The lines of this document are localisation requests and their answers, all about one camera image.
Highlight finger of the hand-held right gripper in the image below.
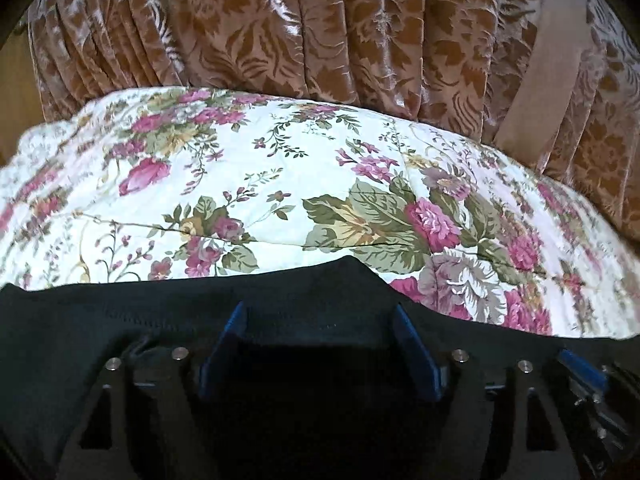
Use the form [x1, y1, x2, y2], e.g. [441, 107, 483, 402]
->
[556, 349, 610, 392]

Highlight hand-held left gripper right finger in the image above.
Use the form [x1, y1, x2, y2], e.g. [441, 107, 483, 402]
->
[394, 304, 582, 480]

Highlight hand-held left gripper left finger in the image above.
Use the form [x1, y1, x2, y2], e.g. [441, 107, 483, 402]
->
[55, 301, 246, 480]

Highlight black pants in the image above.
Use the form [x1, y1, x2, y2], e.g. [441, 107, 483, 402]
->
[0, 255, 640, 480]

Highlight floral bed cover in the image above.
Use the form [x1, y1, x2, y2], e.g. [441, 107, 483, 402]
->
[0, 86, 640, 339]

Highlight plain beige curtain band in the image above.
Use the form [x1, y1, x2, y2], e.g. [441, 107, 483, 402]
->
[494, 0, 597, 177]

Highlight brown floral velvet curtain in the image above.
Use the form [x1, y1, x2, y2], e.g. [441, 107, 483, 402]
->
[26, 0, 640, 242]

